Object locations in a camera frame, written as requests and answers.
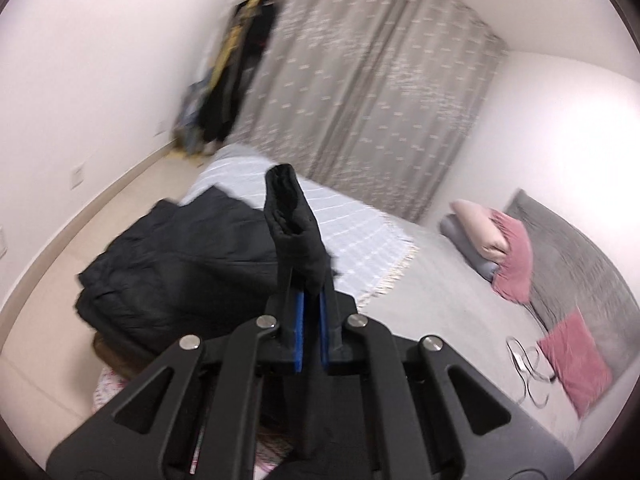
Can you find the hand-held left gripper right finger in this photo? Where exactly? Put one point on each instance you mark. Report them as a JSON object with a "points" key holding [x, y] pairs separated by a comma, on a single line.
{"points": [[324, 332]]}

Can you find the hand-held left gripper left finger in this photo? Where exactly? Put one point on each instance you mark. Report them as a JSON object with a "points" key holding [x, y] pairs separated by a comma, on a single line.
{"points": [[299, 332]]}

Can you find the black fleece garment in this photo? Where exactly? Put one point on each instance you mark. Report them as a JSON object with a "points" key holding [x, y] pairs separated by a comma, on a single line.
{"points": [[300, 230]]}

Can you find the hanging dark clothes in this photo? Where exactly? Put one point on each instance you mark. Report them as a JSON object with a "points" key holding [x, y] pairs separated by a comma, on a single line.
{"points": [[235, 70]]}

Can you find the light blue striped blanket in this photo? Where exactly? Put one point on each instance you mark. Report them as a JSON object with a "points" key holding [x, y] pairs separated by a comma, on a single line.
{"points": [[350, 230]]}

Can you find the bed with grey sheet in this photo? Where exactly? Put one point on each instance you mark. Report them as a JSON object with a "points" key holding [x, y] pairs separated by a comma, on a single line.
{"points": [[440, 300]]}

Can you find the black puffer jacket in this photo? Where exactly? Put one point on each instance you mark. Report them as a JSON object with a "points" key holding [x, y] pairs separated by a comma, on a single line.
{"points": [[185, 260]]}

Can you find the grey pillow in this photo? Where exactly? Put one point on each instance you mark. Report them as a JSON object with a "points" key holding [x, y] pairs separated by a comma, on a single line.
{"points": [[467, 250]]}

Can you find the beige pillow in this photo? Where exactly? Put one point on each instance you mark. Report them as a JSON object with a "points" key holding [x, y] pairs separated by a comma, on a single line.
{"points": [[477, 227]]}

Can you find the brown garment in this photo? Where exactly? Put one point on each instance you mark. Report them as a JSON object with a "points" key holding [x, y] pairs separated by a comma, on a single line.
{"points": [[114, 352]]}

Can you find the patterned knit-print blanket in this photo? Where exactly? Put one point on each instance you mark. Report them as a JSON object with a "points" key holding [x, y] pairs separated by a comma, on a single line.
{"points": [[107, 391]]}

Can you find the pink velvet cushion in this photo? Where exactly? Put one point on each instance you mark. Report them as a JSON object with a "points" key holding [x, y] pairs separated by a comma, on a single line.
{"points": [[515, 260], [575, 360]]}

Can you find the blue cloth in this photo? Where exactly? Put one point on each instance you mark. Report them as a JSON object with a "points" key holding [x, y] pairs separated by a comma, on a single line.
{"points": [[189, 110]]}

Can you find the grey patterned curtain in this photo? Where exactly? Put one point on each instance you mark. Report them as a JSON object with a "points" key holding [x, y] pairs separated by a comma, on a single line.
{"points": [[380, 85]]}

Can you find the grey quilted headboard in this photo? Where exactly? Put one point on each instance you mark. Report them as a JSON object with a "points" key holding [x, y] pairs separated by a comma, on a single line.
{"points": [[575, 280]]}

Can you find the white wall socket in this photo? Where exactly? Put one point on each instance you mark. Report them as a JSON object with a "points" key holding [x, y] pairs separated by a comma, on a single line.
{"points": [[2, 242], [77, 176]]}

